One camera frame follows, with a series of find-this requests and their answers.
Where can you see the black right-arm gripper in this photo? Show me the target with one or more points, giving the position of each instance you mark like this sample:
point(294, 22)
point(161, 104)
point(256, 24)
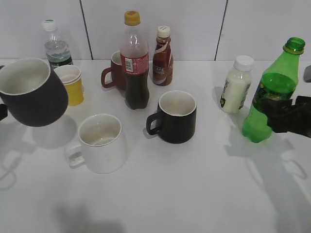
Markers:
point(283, 117)

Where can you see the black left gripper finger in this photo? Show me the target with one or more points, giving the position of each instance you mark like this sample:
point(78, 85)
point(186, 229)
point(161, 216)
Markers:
point(3, 111)

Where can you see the green sprite bottle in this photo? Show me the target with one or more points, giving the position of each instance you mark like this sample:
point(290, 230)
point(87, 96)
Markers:
point(278, 82)

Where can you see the dark gray round mug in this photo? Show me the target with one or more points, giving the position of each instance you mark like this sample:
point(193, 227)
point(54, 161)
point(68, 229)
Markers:
point(32, 92)

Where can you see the white inner paper cup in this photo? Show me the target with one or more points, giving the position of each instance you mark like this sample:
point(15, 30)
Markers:
point(68, 73)

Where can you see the yellow paper cup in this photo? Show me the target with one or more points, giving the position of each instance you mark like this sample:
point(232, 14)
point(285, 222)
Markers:
point(75, 92)

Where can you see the white milk bottle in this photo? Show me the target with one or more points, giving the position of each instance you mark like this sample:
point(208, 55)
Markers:
point(237, 83)

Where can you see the clear water bottle green label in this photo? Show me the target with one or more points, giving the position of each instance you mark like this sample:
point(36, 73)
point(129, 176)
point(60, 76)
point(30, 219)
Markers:
point(56, 48)

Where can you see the black ceramic mug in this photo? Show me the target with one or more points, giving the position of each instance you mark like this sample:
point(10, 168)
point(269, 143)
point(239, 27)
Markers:
point(175, 118)

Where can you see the white ceramic mug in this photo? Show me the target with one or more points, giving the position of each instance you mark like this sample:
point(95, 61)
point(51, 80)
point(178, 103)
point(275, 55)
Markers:
point(101, 145)

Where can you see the red-brown ceramic mug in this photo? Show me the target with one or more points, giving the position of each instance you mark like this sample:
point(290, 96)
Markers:
point(115, 70)

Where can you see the brown coffee drink bottle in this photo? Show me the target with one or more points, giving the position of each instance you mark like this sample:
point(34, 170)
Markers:
point(163, 57)

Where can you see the cola bottle yellow cap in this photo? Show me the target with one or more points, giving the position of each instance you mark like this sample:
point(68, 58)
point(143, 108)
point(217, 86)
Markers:
point(135, 61)

